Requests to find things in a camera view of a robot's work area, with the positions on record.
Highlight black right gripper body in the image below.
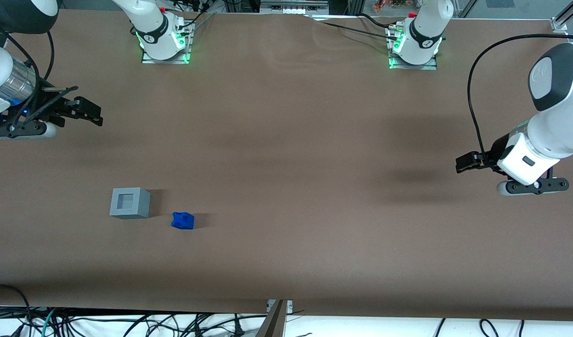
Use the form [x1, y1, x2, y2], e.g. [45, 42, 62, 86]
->
[9, 86, 80, 124]

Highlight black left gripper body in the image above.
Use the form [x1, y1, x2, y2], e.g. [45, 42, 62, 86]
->
[486, 134, 512, 175]

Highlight blue plastic part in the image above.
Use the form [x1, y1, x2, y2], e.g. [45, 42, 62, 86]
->
[171, 212, 195, 230]

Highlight gray cube base with socket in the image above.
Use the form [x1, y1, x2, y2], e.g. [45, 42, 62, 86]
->
[109, 187, 152, 220]

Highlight diagonal aluminium profile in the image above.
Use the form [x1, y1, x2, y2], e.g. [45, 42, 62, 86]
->
[554, 0, 573, 29]

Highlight brown table cover sheet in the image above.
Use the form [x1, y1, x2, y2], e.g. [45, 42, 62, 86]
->
[0, 9, 573, 322]

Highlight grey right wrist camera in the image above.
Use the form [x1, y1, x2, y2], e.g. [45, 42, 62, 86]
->
[0, 119, 58, 140]

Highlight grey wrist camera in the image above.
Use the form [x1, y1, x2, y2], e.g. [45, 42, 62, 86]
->
[0, 119, 58, 140]
[496, 177, 570, 197]

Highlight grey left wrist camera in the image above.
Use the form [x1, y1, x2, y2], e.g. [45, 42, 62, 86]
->
[496, 177, 570, 197]

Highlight black cable along right arm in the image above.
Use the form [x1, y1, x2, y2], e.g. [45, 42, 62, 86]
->
[1, 30, 56, 132]

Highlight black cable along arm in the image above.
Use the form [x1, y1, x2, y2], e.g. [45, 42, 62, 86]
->
[1, 30, 56, 132]
[467, 33, 570, 162]

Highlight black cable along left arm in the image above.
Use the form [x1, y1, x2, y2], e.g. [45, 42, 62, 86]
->
[467, 33, 570, 162]

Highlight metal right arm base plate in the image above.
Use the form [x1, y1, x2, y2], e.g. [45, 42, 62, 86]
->
[141, 32, 192, 65]

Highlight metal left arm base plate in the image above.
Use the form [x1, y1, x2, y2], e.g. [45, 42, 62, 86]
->
[388, 26, 438, 71]

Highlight black cables at arm base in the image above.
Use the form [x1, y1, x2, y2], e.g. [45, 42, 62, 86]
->
[173, 0, 218, 34]

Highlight black cable to arm base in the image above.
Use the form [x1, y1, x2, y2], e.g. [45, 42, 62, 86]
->
[312, 13, 402, 44]

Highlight black looped floor cable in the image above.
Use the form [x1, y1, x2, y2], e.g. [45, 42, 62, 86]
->
[0, 284, 32, 329]

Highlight teal floor cable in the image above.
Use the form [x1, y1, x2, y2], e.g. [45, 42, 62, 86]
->
[31, 308, 58, 337]

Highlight aluminium frame with sockets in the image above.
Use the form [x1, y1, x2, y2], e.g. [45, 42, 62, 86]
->
[259, 0, 330, 16]

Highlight small metal table bracket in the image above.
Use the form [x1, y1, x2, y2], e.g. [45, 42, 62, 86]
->
[266, 299, 294, 314]

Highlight aluminium profile post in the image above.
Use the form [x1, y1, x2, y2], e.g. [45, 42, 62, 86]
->
[255, 300, 288, 337]

